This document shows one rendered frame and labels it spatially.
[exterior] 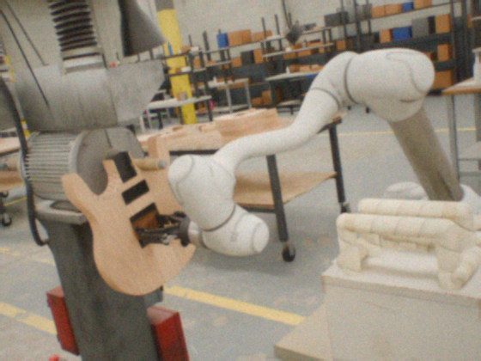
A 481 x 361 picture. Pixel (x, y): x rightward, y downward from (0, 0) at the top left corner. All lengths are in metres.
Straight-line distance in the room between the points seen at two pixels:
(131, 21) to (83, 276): 0.83
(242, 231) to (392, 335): 0.43
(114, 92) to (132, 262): 0.48
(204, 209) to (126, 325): 0.88
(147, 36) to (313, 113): 0.50
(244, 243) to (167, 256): 0.42
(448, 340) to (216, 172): 0.57
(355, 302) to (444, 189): 0.79
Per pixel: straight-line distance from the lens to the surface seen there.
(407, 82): 1.41
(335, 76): 1.50
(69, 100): 1.49
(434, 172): 1.65
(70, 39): 1.50
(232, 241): 1.24
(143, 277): 1.55
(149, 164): 1.52
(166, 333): 2.07
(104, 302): 1.90
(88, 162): 1.63
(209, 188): 1.16
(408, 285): 0.92
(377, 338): 0.99
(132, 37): 1.54
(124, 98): 1.35
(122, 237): 1.50
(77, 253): 1.83
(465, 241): 0.96
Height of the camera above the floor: 1.51
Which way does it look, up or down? 14 degrees down
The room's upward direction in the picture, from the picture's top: 10 degrees counter-clockwise
